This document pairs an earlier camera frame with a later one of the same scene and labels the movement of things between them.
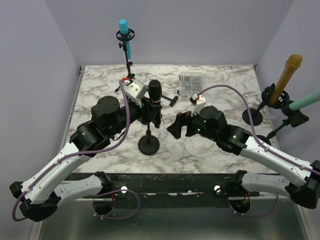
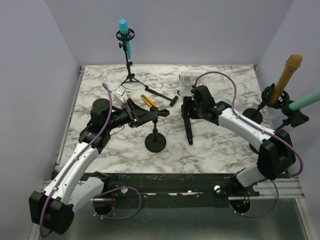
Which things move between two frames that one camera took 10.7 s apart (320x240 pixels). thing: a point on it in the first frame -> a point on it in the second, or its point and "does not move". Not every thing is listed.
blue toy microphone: (124, 29) does not move
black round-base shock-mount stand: (267, 96) does not move
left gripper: (149, 111) -> (136, 114)
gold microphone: (292, 63) does not move
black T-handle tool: (173, 100) does not move
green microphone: (314, 98) does not move
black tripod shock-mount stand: (125, 38) does not move
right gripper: (182, 119) -> (195, 116)
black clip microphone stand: (148, 144) -> (156, 142)
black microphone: (155, 91) -> (186, 110)
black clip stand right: (297, 117) does not move
